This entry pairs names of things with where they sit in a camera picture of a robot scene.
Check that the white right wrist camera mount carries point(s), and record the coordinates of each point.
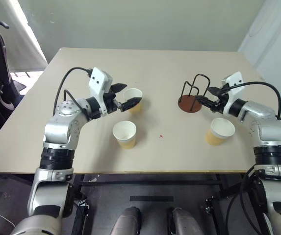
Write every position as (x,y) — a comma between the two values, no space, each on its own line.
(236,80)

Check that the black table frame clamp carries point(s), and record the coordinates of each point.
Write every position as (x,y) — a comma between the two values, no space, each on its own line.
(209,205)
(82,203)

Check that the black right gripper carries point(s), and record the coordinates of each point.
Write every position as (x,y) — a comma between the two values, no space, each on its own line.
(219,104)

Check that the white hanging cloth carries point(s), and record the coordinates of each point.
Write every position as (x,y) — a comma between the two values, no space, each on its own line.
(30,49)

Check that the dark rounded shape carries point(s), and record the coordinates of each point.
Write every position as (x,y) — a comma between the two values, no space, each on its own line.
(183,221)
(128,220)

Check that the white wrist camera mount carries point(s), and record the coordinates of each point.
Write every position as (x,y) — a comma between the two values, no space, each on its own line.
(98,83)
(236,80)

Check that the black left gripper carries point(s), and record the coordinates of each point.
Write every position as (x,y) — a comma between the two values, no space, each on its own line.
(110,102)

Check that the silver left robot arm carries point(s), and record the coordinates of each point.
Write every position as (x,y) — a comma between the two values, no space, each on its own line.
(59,127)

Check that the yellow paper cup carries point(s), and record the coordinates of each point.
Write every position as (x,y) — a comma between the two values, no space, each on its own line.
(132,94)
(124,132)
(222,127)

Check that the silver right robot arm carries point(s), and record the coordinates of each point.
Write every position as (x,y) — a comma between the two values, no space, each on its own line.
(265,117)

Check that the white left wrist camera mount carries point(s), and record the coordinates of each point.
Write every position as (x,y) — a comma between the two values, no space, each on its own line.
(98,83)

